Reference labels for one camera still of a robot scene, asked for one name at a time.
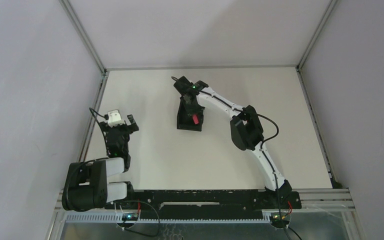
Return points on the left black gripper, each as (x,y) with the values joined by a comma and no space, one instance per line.
(119,128)

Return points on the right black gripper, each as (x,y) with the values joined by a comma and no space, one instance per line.
(190,111)

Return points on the red handled screwdriver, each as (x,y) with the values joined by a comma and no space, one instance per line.
(195,119)

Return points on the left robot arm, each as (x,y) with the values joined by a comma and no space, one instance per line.
(87,185)

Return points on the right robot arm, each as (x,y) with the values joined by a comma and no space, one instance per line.
(249,130)

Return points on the black plastic bin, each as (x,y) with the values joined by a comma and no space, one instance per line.
(185,122)

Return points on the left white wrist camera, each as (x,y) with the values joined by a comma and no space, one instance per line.
(115,118)

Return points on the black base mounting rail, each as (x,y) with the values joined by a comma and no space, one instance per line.
(202,205)

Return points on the left controller board with wires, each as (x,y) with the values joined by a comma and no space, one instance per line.
(129,220)

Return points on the controller board with wires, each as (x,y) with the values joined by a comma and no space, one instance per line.
(282,221)
(129,220)

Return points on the right controller board with wires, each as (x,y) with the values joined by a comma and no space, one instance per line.
(282,221)

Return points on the aluminium frame rail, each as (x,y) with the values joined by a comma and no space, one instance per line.
(326,200)

